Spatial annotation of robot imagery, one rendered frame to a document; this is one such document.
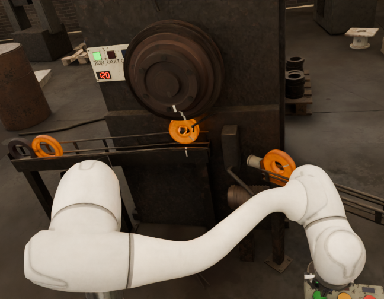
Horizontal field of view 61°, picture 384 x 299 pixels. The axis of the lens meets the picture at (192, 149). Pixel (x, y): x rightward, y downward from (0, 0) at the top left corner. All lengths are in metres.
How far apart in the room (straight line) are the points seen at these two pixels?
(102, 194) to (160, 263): 0.18
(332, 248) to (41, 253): 0.56
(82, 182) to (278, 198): 0.45
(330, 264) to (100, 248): 0.47
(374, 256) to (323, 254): 1.41
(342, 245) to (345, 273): 0.06
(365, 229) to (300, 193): 1.50
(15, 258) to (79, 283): 2.03
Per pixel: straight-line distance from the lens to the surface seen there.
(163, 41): 1.46
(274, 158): 1.52
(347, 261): 0.76
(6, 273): 2.58
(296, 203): 0.82
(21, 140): 2.24
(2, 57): 4.13
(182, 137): 1.70
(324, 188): 0.86
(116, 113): 1.90
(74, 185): 0.71
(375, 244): 2.23
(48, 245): 0.63
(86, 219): 0.64
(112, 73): 1.80
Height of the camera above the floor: 1.66
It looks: 34 degrees down
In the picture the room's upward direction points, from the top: 11 degrees counter-clockwise
